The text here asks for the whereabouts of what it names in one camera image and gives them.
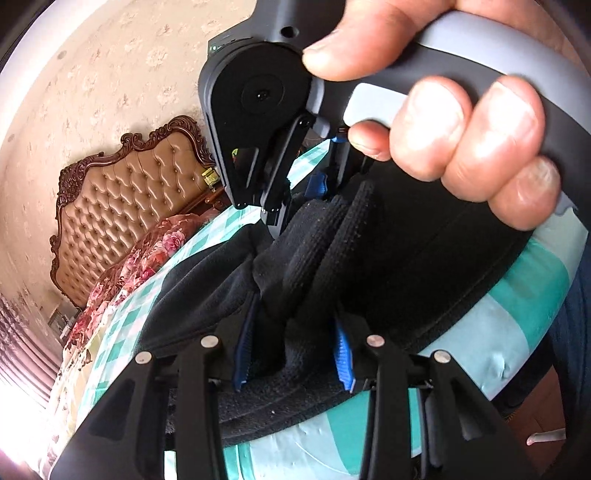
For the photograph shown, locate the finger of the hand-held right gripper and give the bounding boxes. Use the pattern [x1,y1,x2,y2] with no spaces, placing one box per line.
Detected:
[260,115,315,229]
[307,124,370,202]

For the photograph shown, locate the pink striped curtain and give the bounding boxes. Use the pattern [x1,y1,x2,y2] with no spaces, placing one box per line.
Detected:
[0,295,64,411]

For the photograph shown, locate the dark wooden nightstand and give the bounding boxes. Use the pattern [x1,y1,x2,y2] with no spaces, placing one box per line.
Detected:
[198,187,232,214]

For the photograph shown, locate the black pants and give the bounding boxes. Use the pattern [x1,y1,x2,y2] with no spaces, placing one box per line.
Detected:
[136,178,536,437]

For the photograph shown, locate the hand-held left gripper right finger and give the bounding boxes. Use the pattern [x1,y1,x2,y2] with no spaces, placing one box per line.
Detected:
[332,318,539,480]

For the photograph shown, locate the carved tufted leather headboard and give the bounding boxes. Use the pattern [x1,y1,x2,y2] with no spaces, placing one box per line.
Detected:
[50,115,218,309]

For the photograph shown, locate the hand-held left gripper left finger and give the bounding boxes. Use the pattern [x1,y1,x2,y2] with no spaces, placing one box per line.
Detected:
[51,295,260,480]

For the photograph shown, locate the person's right hand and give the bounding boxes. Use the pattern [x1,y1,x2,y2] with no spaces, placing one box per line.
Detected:
[302,0,562,232]

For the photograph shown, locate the teal white checked tablecloth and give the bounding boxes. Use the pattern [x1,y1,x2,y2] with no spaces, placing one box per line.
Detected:
[37,147,583,480]

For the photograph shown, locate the person's leg in blue jeans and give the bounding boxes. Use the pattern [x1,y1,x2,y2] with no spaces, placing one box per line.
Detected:
[547,272,591,416]

